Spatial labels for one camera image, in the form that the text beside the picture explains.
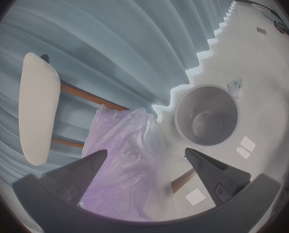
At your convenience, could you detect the white padded wooden chair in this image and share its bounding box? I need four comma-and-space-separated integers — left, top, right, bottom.
18, 52, 197, 195

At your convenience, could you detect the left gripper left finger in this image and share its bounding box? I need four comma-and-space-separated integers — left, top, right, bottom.
41, 150, 108, 206

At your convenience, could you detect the pale blue curtain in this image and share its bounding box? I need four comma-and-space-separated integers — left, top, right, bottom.
0, 0, 235, 172

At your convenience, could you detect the purple plastic bag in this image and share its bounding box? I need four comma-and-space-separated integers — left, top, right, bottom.
81, 104, 174, 221

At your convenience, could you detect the white trash bin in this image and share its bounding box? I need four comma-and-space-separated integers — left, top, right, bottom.
174, 84, 239, 147

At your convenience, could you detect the white paper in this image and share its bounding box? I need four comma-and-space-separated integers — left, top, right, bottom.
227, 76, 244, 98

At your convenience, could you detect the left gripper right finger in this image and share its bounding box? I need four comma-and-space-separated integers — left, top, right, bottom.
185, 148, 252, 207

